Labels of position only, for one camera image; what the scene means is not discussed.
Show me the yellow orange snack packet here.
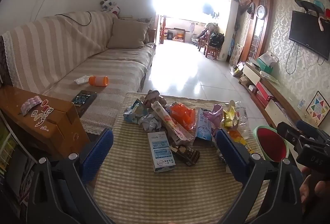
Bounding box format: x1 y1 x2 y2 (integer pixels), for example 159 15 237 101
228 130 252 155

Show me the clear plastic bag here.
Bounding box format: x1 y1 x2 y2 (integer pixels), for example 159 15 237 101
260 70 280 84

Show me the black wall shelf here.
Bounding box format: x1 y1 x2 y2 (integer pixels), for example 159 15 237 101
295 0 325 14

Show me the wooden chair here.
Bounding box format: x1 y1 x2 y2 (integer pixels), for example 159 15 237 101
198 30 225 59

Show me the dark cigarette box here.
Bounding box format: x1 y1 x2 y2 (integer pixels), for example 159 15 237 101
169 145 200 166

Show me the striped beige sofa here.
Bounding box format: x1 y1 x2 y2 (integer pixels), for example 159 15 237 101
0 10 157 134

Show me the group of stickers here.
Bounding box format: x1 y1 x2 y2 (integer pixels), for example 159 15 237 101
29 100 54 132

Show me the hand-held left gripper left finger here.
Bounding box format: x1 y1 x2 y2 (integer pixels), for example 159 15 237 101
27 128 115 224

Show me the television cable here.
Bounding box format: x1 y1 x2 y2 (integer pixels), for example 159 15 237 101
286 42 299 75

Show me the green box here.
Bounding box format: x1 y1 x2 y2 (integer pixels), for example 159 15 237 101
257 57 274 73

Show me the blue toothpaste box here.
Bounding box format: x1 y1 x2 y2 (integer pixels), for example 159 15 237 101
194 108 215 142

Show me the black box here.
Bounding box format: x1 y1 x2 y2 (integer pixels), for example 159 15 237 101
71 90 98 113

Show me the leaning printed board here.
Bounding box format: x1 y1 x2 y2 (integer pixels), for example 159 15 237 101
228 43 244 66

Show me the long white pink box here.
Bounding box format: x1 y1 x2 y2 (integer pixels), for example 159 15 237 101
151 101 194 146

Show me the yellow cardboard box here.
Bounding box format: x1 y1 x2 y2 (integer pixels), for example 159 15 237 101
223 101 244 129

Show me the wooden side table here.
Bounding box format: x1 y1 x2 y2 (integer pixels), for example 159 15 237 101
0 85 91 152

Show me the orange plastic bag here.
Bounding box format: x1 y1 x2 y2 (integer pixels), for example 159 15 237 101
170 102 196 132

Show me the green rimmed red bin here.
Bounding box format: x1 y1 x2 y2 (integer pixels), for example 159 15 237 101
253 126 290 162

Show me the wooden television cabinet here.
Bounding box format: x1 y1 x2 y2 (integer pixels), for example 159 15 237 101
238 61 310 132

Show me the cow plush toy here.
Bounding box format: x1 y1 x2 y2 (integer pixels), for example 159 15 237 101
100 0 121 18

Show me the clear plastic bottle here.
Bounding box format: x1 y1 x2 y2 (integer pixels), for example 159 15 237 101
233 101 252 140

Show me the white plastic bag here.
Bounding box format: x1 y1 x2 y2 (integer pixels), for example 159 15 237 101
259 51 279 64

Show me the patterned pillow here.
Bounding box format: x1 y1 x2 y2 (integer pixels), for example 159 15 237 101
140 18 156 44

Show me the white tissue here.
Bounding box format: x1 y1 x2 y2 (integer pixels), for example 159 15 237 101
74 76 91 85

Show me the checkers board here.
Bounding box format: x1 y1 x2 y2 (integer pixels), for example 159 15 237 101
306 90 330 127

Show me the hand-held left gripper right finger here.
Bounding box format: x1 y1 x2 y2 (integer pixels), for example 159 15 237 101
215 128 306 224

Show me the person's right hand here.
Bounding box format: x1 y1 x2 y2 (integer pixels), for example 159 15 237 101
300 166 330 214

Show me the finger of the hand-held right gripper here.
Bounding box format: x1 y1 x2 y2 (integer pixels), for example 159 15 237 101
277 121 302 147
296 120 323 138

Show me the blue white crumpled wrapper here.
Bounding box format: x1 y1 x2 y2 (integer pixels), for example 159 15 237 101
123 99 147 124

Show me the striped table cloth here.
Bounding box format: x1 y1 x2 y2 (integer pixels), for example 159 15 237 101
88 92 274 224

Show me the red flat box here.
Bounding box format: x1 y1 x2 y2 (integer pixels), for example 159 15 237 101
255 82 274 102

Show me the white blue milk carton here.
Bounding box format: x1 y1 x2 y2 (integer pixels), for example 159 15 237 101
147 132 176 173

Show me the pink blister pack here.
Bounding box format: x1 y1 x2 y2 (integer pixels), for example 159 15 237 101
21 96 43 115

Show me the black cable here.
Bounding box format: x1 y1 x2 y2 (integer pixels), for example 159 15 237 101
54 11 92 26

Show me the wall clock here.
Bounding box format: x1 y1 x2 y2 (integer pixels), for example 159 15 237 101
256 5 266 20

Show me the beige pillow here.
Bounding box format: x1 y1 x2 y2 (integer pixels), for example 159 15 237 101
107 18 150 49

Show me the wall television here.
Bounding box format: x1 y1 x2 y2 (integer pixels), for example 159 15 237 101
289 11 330 60

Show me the black bag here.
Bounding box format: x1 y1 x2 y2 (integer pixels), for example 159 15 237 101
209 32 225 47

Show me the pink plastic wrapper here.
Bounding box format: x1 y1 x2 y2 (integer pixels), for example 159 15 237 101
202 104 223 128

